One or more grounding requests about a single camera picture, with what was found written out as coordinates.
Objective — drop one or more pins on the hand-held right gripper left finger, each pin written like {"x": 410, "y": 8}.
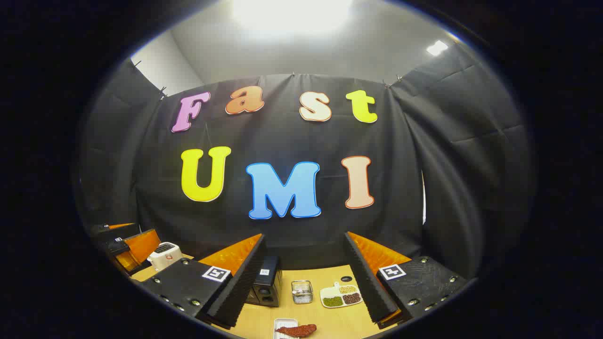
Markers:
{"x": 245, "y": 278}

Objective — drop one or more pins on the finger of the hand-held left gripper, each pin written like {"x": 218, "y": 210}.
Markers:
{"x": 136, "y": 249}
{"x": 113, "y": 231}

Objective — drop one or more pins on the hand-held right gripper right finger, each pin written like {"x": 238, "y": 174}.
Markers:
{"x": 365, "y": 282}

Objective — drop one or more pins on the black electric oven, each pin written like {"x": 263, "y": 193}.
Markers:
{"x": 268, "y": 282}

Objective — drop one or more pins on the red raw meat piece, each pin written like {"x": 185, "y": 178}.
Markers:
{"x": 297, "y": 330}

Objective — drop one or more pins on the white divided plate of beans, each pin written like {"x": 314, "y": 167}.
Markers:
{"x": 341, "y": 295}

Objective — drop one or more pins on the white toaster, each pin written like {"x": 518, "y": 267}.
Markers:
{"x": 165, "y": 259}

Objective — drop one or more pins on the small white ribbed tray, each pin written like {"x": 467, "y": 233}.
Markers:
{"x": 282, "y": 322}

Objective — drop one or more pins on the black backdrop cloth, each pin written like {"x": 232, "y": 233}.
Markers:
{"x": 282, "y": 136}

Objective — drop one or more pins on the small ceiling light panel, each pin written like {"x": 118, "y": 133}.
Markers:
{"x": 437, "y": 47}

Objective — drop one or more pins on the large ceiling light panel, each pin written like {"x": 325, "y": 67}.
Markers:
{"x": 292, "y": 12}

